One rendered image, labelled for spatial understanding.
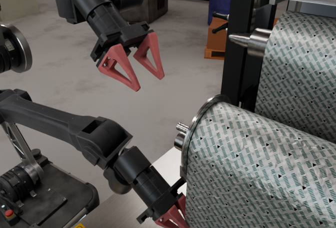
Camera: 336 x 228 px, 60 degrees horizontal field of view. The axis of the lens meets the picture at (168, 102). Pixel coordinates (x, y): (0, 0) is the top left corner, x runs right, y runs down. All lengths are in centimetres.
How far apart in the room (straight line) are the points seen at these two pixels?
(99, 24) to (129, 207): 51
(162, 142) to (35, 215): 116
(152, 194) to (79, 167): 181
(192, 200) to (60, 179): 149
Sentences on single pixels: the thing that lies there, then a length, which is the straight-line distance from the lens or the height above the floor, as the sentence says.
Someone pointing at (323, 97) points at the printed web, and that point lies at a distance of 58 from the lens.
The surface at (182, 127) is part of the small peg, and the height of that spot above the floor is 126.
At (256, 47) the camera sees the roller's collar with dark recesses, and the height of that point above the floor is 134.
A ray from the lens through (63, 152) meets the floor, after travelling 252.
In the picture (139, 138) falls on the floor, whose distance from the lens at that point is 253.
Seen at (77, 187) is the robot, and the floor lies 24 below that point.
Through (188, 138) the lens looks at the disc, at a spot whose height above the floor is 128.
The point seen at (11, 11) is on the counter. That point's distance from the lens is 669.
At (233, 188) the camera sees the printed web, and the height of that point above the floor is 124.
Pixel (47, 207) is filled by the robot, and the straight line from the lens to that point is 179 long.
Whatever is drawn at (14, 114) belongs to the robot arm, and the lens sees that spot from 80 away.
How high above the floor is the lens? 155
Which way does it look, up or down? 31 degrees down
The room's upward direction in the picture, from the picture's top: straight up
